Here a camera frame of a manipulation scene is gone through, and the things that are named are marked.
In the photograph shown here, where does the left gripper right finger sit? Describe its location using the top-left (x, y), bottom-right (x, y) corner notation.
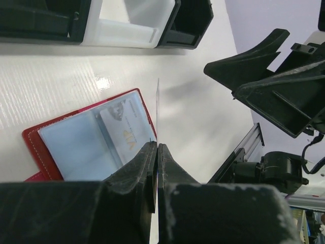
top-left (157, 144), bottom-right (211, 243)

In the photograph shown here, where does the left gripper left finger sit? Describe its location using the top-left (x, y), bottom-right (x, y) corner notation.
top-left (101, 141), bottom-right (157, 243)

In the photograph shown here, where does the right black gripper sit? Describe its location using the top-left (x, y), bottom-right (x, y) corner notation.
top-left (204, 28), bottom-right (324, 138)

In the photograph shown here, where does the red leather card holder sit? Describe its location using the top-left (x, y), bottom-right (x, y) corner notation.
top-left (22, 88), bottom-right (156, 181)

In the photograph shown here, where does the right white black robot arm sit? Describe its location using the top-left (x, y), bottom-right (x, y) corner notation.
top-left (204, 28), bottom-right (324, 195)

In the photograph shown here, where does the right black bin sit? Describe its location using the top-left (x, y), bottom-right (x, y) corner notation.
top-left (157, 0), bottom-right (214, 50)

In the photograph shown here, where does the black bin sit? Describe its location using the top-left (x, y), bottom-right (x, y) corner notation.
top-left (157, 0), bottom-right (214, 50)
top-left (1, 0), bottom-right (91, 45)

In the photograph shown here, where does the white middle bin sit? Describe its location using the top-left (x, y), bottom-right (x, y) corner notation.
top-left (81, 1), bottom-right (176, 49)

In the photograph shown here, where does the left black bin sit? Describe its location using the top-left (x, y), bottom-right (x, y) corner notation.
top-left (1, 0), bottom-right (91, 45)

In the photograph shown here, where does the aluminium front rail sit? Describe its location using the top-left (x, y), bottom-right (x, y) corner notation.
top-left (234, 123), bottom-right (264, 162)

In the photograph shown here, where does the short black cable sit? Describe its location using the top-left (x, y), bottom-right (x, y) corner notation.
top-left (301, 134), bottom-right (325, 175)

